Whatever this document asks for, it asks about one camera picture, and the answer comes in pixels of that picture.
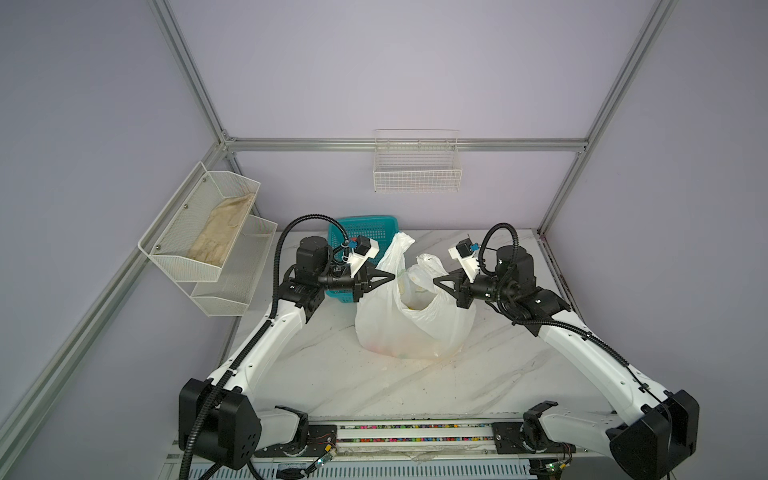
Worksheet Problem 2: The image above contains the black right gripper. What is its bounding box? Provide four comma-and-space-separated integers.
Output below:
430, 267, 511, 310

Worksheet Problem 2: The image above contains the white lemon print plastic bag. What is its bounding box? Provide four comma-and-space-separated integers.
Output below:
355, 232, 477, 359

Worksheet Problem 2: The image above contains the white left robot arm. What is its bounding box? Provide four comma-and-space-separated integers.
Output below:
178, 235, 395, 479

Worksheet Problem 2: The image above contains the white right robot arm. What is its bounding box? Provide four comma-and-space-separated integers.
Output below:
433, 239, 700, 479

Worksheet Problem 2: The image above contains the teal plastic fruit basket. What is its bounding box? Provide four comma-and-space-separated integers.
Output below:
323, 215, 400, 302

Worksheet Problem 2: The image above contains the white mesh lower shelf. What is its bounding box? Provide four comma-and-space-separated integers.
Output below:
191, 215, 277, 317

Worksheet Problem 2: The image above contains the white mesh shelf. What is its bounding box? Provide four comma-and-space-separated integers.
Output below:
138, 163, 260, 283
191, 215, 277, 317

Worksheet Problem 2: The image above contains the beige cloth in shelf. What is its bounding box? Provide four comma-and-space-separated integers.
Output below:
187, 193, 255, 267

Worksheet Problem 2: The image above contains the white mesh upper shelf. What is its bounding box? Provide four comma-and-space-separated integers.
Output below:
138, 163, 260, 283

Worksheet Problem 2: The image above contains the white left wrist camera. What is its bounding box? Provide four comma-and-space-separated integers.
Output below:
346, 235, 380, 277

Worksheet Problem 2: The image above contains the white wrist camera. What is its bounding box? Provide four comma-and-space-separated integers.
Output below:
346, 235, 380, 277
448, 237, 480, 283

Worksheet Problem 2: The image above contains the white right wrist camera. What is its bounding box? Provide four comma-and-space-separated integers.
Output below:
448, 237, 480, 283

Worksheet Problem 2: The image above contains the black right corrugated cable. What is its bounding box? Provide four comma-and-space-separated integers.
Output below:
476, 222, 673, 415

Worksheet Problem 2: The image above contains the black corrugated cable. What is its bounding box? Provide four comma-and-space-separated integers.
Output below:
178, 214, 352, 480
476, 222, 673, 415

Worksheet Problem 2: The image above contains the white wire wall basket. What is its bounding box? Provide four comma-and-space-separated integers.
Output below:
373, 129, 463, 194

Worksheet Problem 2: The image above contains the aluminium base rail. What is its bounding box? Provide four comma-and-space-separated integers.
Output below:
212, 419, 625, 479

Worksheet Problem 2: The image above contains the black left corrugated cable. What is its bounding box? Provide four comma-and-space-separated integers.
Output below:
178, 214, 352, 480

